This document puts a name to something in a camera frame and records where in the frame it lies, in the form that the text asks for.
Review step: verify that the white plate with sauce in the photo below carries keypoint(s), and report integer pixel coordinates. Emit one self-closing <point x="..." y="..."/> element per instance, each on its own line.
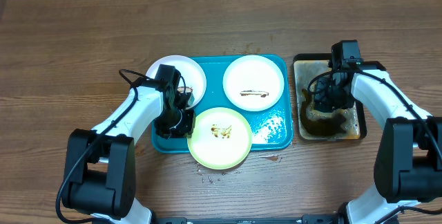
<point x="253" y="83"/>
<point x="191" y="71"/>

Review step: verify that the yellow plate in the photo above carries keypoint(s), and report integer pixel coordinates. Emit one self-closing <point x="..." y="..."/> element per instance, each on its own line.
<point x="221" y="139"/>

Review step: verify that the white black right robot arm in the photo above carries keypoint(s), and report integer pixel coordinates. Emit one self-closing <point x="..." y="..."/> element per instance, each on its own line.
<point x="407" y="169"/>

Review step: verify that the teal plastic tray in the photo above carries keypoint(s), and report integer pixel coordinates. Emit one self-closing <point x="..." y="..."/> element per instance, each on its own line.
<point x="273" y="128"/>

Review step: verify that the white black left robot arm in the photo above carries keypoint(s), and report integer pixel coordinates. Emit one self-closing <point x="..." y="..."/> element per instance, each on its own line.
<point x="99" y="174"/>

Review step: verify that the black tray of dirty water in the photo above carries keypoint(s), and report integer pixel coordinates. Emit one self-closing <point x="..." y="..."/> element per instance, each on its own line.
<point x="314" y="125"/>

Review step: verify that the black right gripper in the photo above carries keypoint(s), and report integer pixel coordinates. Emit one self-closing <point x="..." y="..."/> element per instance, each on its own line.
<point x="322" y="101"/>

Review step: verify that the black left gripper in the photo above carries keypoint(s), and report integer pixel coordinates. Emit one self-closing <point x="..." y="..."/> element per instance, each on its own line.
<point x="184" y="132"/>

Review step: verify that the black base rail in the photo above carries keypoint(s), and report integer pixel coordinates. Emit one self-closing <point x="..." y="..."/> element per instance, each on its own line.
<point x="305" y="219"/>

